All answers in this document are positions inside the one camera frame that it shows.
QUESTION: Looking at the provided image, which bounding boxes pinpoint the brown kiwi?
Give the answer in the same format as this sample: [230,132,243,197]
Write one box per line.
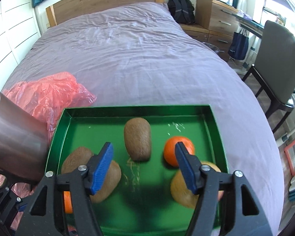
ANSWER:
[61,147,95,174]
[90,160,122,203]
[124,117,151,162]

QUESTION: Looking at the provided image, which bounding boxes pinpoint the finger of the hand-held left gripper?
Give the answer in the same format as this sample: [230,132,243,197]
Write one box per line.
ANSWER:
[0,183,27,229]

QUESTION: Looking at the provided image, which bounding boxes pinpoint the grey chair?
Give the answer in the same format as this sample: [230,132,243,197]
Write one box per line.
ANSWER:
[242,20,295,134]

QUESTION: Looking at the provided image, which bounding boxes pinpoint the green tray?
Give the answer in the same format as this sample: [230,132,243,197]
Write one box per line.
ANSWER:
[43,105,229,236]

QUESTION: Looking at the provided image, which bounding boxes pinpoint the clear glass bowl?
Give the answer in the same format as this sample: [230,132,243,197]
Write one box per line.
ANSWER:
[203,42,223,54]

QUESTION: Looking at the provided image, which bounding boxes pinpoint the bed with purple cover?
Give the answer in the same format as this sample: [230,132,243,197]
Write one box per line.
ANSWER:
[1,2,286,236]

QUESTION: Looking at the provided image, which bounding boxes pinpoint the wooden dresser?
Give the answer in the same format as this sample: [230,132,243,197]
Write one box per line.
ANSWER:
[179,0,240,62]

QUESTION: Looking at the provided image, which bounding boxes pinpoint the orange picture frame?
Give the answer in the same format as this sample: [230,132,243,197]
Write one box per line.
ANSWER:
[284,130,295,175]

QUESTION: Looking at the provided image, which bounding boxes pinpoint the orange mandarin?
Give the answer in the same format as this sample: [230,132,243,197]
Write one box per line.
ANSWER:
[164,136,195,167]
[63,191,73,214]

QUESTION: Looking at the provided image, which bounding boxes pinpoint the wooden headboard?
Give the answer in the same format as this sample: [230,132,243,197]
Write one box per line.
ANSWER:
[46,0,165,26]

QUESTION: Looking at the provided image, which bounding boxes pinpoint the yellow-green apple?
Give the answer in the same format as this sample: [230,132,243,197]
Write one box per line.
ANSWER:
[170,162,225,208]

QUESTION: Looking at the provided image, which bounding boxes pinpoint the white wardrobe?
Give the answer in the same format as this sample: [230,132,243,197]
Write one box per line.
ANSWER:
[0,0,43,86]

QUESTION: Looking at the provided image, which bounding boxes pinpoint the glass desk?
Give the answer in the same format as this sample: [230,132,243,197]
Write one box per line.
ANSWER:
[232,12,265,38]

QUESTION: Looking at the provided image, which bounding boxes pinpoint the pink plastic sheet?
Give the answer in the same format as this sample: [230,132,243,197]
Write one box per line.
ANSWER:
[0,72,97,231]

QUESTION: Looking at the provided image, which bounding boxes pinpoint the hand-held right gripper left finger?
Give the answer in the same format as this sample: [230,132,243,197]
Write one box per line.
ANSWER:
[22,142,114,236]

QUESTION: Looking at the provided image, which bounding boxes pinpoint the metal and black electric kettle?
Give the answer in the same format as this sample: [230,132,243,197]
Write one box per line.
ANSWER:
[0,84,51,185]

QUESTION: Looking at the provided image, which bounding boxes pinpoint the black backpack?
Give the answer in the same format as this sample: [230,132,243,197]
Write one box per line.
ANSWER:
[167,0,196,25]

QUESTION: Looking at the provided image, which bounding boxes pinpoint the blue tote bag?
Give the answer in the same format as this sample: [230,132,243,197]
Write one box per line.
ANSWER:
[228,27,250,61]

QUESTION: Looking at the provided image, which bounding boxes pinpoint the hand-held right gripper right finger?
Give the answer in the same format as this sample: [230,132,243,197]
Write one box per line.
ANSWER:
[174,141,271,236]

